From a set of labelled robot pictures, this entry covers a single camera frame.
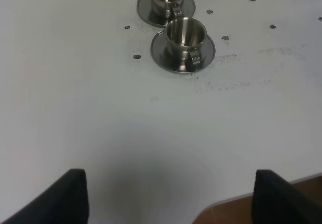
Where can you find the far stainless steel saucer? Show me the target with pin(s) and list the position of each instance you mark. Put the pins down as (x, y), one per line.
(146, 13)

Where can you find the near stainless steel teacup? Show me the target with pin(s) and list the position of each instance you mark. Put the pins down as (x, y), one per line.
(184, 39)

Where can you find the near stainless steel saucer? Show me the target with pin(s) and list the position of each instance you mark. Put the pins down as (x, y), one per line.
(162, 57)

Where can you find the stainless steel saucer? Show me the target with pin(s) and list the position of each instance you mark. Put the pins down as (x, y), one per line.
(146, 13)
(162, 57)

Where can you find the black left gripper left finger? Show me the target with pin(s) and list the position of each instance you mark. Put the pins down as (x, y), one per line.
(65, 201)

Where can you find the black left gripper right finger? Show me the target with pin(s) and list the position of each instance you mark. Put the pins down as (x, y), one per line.
(276, 201)

